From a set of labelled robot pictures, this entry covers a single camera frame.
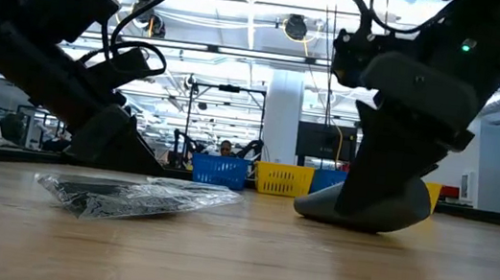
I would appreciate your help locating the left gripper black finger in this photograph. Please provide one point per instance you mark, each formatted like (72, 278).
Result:
(127, 155)

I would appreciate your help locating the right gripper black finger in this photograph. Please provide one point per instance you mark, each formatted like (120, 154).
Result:
(386, 167)

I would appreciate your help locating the bagged dark round toiletry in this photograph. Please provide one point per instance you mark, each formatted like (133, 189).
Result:
(126, 198)

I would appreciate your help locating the dark grey travel bottle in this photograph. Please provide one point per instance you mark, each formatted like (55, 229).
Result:
(314, 206)

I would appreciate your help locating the background black robot arm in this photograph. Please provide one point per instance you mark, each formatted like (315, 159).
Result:
(254, 146)
(179, 143)

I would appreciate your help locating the yellow plastic basket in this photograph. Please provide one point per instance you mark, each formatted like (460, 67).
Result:
(283, 179)
(435, 193)

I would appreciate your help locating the blue plastic basket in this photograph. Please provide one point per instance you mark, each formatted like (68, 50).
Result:
(219, 171)
(329, 182)

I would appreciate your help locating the red box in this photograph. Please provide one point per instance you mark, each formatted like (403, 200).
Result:
(450, 192)

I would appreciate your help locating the black monitor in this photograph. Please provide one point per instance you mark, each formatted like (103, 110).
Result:
(322, 142)

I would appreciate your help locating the person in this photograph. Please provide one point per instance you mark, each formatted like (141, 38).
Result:
(225, 148)

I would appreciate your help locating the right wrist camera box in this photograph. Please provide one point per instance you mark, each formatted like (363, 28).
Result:
(355, 57)

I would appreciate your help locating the white wall box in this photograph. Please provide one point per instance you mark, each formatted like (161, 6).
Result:
(467, 188)

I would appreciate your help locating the black background metal frame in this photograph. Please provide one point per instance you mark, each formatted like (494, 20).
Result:
(229, 88)

